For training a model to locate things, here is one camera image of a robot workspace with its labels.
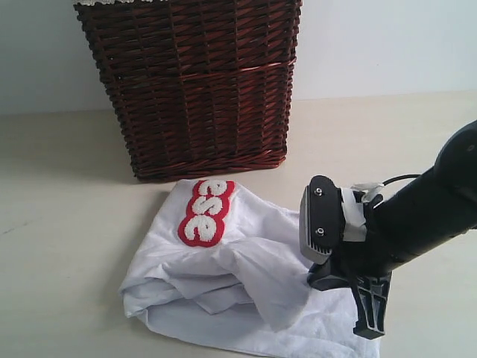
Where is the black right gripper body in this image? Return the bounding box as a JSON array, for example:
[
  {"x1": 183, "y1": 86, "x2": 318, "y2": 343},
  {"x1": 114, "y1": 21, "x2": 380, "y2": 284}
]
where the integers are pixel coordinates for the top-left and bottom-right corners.
[{"x1": 329, "y1": 238, "x2": 391, "y2": 330}]

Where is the white shirt with red trim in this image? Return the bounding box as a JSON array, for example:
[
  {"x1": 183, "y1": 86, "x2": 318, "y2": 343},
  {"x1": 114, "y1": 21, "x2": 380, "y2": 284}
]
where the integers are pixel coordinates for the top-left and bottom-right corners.
[{"x1": 119, "y1": 179, "x2": 379, "y2": 357}]

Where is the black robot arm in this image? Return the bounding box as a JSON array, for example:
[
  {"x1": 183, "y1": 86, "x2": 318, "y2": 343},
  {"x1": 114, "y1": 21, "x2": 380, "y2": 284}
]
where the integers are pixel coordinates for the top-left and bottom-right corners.
[{"x1": 299, "y1": 123, "x2": 476, "y2": 339}]

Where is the dark brown wicker basket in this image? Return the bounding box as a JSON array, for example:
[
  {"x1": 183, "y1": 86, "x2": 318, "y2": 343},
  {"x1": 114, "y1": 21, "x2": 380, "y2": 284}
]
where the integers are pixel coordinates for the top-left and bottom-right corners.
[{"x1": 73, "y1": 0, "x2": 302, "y2": 181}]

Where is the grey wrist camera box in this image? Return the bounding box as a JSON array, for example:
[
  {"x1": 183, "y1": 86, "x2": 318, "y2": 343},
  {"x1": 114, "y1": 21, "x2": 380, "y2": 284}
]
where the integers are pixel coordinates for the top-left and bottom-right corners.
[{"x1": 297, "y1": 174, "x2": 385, "y2": 266}]

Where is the black cable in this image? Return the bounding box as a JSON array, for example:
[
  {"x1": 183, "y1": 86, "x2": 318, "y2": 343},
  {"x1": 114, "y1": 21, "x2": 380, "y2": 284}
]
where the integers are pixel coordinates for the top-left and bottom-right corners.
[{"x1": 382, "y1": 174, "x2": 424, "y2": 186}]

